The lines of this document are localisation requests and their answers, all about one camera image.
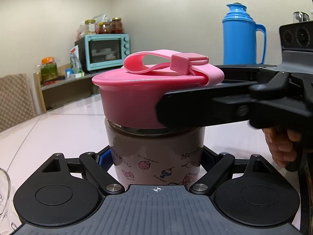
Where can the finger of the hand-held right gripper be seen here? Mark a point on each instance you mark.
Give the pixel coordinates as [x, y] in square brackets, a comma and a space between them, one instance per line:
[239, 72]
[195, 107]

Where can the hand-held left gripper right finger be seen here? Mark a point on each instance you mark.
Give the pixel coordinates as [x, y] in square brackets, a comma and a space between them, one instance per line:
[207, 158]

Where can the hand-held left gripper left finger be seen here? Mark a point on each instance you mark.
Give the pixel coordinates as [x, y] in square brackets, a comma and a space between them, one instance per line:
[102, 160]

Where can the person's right hand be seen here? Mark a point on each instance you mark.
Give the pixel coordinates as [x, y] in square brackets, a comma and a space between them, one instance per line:
[278, 146]

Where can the blue thermos jug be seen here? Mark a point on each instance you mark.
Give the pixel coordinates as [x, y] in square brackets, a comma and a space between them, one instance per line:
[239, 39]

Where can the wooden shelf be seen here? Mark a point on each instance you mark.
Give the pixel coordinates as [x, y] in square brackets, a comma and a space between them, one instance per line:
[66, 90]

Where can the small blue box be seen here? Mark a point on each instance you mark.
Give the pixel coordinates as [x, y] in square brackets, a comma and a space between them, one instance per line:
[69, 73]

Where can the red and white box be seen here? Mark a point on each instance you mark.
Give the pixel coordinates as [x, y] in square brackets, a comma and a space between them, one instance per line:
[75, 60]

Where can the beige quilted chair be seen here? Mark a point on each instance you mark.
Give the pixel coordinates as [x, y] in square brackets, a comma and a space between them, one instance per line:
[16, 102]

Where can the clear dimpled glass cup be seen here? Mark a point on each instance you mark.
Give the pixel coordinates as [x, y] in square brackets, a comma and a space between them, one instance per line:
[4, 195]

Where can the green jar with orange lid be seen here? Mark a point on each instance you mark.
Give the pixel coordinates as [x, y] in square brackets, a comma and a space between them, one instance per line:
[49, 69]

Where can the teal toaster oven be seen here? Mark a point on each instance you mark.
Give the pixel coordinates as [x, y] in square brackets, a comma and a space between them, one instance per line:
[105, 51]

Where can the tall red preserve jar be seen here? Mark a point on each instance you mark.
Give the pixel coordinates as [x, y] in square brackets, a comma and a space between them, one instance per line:
[117, 26]

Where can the small red preserve jar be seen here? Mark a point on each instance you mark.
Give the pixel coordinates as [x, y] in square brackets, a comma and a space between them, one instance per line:
[104, 28]

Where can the glass jar with gold lid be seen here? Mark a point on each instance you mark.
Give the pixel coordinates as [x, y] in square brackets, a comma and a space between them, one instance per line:
[90, 27]

